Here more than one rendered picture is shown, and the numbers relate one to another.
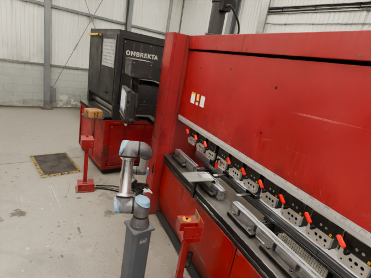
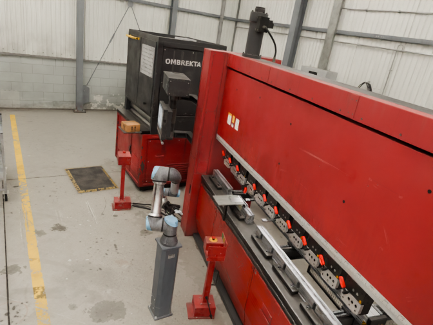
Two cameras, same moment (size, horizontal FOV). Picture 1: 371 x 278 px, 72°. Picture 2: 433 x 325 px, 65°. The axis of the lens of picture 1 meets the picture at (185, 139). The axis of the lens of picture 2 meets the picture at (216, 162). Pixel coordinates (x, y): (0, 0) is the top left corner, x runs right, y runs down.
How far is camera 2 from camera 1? 0.96 m
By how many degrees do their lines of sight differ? 7
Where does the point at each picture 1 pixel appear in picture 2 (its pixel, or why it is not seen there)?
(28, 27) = (60, 18)
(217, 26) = (254, 46)
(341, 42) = (330, 95)
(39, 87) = (71, 86)
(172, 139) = (210, 159)
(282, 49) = (295, 89)
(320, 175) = (314, 206)
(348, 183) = (330, 213)
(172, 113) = (210, 133)
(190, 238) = (214, 256)
